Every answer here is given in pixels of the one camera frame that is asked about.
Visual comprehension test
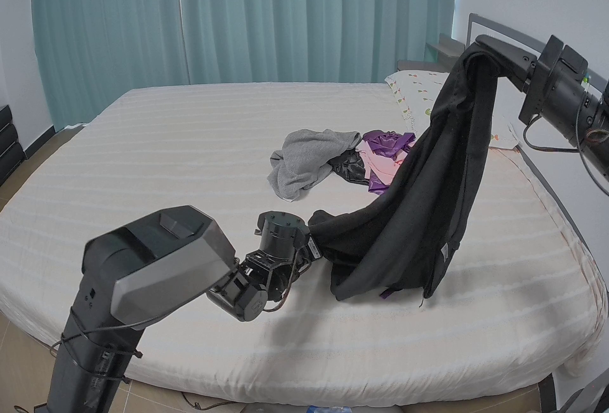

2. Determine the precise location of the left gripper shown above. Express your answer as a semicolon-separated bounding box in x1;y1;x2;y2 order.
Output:
278;233;330;289

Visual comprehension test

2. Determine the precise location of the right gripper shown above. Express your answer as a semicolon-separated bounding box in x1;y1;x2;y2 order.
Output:
476;34;594;141

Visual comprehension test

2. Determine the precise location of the black T-shirt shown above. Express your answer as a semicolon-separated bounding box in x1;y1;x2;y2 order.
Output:
308;47;500;303

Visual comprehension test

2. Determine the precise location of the pile of clothes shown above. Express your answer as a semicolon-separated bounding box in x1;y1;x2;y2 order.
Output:
328;129;419;197

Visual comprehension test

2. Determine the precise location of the bed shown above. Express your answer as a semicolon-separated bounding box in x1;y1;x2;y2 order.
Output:
0;13;609;407

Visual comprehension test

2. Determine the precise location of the grey bedside table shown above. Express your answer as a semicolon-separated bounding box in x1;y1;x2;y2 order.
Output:
396;33;466;71

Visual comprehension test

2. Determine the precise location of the grey knitted garment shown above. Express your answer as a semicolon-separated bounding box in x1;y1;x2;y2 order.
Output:
266;128;363;202

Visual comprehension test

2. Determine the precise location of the white printed pillow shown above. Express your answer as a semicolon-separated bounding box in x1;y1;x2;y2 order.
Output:
384;70;521;150

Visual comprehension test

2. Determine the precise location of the blue-green curtain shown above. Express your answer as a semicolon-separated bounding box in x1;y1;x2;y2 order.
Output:
178;0;458;86
31;0;187;132

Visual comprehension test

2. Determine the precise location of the black chest of drawers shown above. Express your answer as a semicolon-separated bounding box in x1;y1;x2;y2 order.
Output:
0;104;25;187

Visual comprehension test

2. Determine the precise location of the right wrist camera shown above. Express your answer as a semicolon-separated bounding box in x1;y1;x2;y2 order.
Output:
560;44;590;79

